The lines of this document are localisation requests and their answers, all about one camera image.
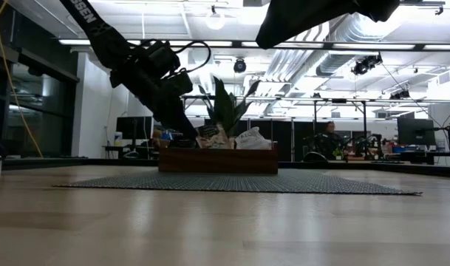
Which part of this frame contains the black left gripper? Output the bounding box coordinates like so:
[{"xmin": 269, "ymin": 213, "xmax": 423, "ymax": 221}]
[{"xmin": 112, "ymin": 62, "xmax": 199, "ymax": 140}]

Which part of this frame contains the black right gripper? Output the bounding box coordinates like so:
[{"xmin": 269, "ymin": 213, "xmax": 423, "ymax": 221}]
[{"xmin": 256, "ymin": 0, "xmax": 401, "ymax": 50}]

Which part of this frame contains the white orange tea packet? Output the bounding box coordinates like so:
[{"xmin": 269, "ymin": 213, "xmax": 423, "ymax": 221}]
[{"xmin": 234, "ymin": 126, "xmax": 273, "ymax": 151}]

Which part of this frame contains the black computer monitor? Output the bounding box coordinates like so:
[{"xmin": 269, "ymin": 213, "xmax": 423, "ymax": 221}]
[
  {"xmin": 116, "ymin": 116, "xmax": 154, "ymax": 140},
  {"xmin": 397, "ymin": 117, "xmax": 437, "ymax": 147}
]

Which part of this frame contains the green snake plant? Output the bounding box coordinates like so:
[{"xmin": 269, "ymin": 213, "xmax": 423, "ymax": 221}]
[{"xmin": 197, "ymin": 75, "xmax": 262, "ymax": 138}]

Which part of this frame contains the wooden divided tray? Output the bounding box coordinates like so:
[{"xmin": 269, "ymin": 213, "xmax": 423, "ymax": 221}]
[{"xmin": 158, "ymin": 141, "xmax": 279, "ymax": 175}]

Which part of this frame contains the round black ceiling device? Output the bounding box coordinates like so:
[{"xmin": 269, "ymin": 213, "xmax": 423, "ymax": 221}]
[{"xmin": 233, "ymin": 58, "xmax": 248, "ymax": 74}]

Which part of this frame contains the white pendant lamp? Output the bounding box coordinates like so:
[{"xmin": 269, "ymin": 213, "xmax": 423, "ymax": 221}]
[{"xmin": 205, "ymin": 5, "xmax": 226, "ymax": 31}]

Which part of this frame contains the black ceiling spotlight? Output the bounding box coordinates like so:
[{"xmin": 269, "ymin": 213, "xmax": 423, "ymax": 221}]
[
  {"xmin": 351, "ymin": 53, "xmax": 383, "ymax": 76},
  {"xmin": 389, "ymin": 88, "xmax": 411, "ymax": 100}
]

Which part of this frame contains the grey woven placemat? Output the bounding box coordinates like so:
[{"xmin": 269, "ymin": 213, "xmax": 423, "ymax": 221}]
[{"xmin": 52, "ymin": 168, "xmax": 423, "ymax": 196}]

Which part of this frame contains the person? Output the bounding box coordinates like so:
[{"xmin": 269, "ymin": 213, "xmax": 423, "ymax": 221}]
[{"xmin": 315, "ymin": 120, "xmax": 346, "ymax": 160}]

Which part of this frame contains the black partition wall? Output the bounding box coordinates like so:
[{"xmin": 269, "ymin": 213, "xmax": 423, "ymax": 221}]
[{"xmin": 246, "ymin": 118, "xmax": 318, "ymax": 162}]

